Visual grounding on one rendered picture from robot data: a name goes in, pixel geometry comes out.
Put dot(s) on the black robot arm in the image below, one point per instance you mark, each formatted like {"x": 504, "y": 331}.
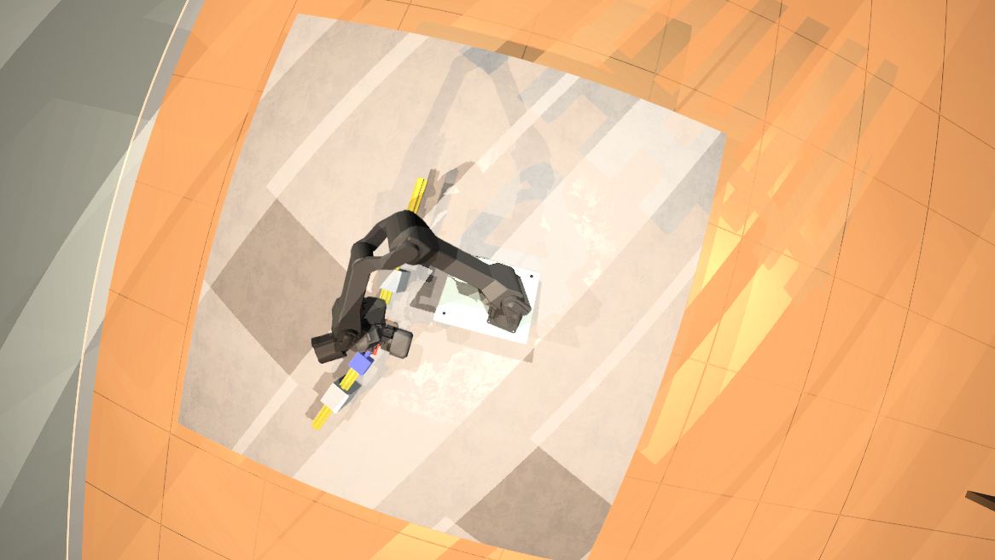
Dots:
{"x": 412, "y": 242}

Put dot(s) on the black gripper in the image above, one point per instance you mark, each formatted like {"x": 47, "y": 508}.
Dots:
{"x": 396, "y": 341}

